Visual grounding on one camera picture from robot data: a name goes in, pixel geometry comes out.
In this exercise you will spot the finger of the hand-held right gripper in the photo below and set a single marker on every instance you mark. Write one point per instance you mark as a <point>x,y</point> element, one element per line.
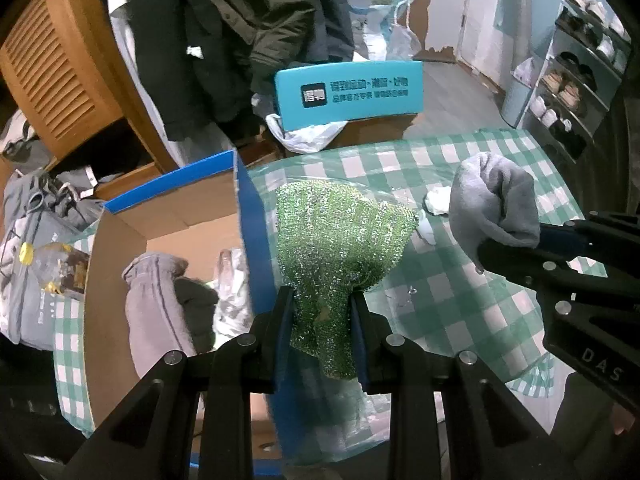
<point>515,262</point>
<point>560,240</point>

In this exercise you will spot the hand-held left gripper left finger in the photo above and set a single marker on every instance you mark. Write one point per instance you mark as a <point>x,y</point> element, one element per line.
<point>282,340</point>

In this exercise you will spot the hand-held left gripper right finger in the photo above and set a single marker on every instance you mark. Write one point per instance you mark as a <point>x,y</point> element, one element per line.
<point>361,340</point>

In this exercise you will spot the clear plastic bag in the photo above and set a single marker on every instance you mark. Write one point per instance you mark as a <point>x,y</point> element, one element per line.
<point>232,305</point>

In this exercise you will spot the grey sock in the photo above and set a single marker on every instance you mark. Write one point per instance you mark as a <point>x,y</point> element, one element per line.
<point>480,200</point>

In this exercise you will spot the blue cardboard box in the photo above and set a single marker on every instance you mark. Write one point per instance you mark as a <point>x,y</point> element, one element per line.
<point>260,240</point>

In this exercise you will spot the green glitter scouring cloth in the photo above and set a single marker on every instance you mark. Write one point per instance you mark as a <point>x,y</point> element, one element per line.
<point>325,240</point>

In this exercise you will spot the grey fleece glove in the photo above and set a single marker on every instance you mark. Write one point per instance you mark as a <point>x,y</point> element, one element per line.
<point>150,310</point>

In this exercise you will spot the person's right forearm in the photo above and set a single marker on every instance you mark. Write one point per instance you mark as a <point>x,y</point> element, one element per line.
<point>585,435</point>

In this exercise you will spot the white blue plastic bag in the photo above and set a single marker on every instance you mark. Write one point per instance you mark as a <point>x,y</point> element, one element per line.
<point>437,200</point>

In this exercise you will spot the light blue bin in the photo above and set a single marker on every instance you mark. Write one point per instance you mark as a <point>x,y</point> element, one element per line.
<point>517,100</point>

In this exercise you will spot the shoe rack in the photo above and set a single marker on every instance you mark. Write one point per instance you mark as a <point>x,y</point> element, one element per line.
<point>585,90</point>

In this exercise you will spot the rows of shoes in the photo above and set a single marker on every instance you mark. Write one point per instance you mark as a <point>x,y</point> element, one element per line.
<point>565,85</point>

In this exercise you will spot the brown cardboard box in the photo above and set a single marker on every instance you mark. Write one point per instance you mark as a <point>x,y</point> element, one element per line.
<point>375,130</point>

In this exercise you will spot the teal printed box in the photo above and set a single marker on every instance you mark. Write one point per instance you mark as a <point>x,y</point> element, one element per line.
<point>360,90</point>

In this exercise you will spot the yellow cap plastic bottle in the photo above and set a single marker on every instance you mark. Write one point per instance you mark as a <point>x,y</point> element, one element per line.
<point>55,265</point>

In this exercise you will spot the grey bag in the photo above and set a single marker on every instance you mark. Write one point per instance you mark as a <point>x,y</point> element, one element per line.
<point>35,310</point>

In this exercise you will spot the dark jacket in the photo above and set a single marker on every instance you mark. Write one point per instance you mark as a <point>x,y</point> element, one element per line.
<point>225,35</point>

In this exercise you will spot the navy jacket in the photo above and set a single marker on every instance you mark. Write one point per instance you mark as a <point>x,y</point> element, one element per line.
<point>330,10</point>

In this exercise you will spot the wooden cabinet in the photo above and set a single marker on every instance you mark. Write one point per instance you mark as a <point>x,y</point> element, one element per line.
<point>65,70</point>

